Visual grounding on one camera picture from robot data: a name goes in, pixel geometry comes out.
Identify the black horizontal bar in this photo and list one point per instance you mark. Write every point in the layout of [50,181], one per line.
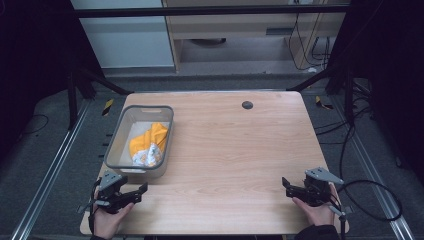
[200,11]

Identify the white cabinet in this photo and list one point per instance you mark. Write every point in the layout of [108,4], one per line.
[126,36]

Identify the person's right hand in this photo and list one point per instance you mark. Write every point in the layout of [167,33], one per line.
[318,213]

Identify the dark round table grommet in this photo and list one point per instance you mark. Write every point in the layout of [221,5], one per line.
[247,105]

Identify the yellow and white cloth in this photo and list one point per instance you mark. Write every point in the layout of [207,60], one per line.
[150,143]

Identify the grey plastic basket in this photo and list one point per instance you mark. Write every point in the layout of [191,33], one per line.
[125,143]

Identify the yellow and black tape marker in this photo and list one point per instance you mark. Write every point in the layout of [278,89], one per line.
[322,103]
[107,107]

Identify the metal floor rail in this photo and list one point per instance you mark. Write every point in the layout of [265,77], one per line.
[50,173]
[373,173]

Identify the person's left hand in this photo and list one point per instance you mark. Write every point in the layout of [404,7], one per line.
[108,221]

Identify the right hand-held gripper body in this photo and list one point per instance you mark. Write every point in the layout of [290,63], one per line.
[318,188]

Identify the black metal stand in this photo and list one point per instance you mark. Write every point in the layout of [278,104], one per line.
[348,96]
[72,100]

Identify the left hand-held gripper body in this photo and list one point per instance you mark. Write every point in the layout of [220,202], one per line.
[111,186]

